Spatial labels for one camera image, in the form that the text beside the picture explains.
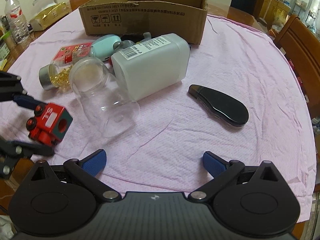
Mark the open cardboard box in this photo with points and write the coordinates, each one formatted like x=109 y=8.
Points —
x=186 y=18

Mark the grey elephant toy figure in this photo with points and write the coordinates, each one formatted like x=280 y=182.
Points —
x=130 y=40

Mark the pink table cloth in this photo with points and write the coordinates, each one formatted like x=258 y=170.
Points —
x=163 y=151

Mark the fish oil capsule bottle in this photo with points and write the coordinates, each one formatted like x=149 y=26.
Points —
x=52 y=77

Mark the black teardrop-shaped device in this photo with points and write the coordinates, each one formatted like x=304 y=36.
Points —
x=227 y=108

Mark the red pink package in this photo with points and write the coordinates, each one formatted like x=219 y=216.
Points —
x=71 y=54

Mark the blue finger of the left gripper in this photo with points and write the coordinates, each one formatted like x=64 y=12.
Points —
x=27 y=102
x=26 y=150

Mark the red toy train block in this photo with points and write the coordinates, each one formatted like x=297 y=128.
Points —
x=49 y=124

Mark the white plastic rectangular bottle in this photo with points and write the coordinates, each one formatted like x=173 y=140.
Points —
x=150 y=66

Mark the clear water bottle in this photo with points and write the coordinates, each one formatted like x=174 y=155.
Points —
x=16 y=20

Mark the clear plastic jar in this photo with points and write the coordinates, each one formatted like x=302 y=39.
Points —
x=106 y=104

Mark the light blue egg-shaped device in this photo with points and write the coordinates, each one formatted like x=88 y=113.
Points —
x=102 y=48

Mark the wooden chair right side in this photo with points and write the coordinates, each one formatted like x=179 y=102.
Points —
x=302 y=48

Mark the wooden cabinet in background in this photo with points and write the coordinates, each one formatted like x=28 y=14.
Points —
x=266 y=10

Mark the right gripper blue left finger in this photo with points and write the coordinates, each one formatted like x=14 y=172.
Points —
x=84 y=171

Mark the clear container black lid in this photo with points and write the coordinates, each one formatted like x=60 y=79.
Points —
x=40 y=5

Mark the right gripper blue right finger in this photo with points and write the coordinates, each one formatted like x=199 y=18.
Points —
x=223 y=173

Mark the gold wrapped gift box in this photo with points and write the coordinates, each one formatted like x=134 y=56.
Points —
x=47 y=17

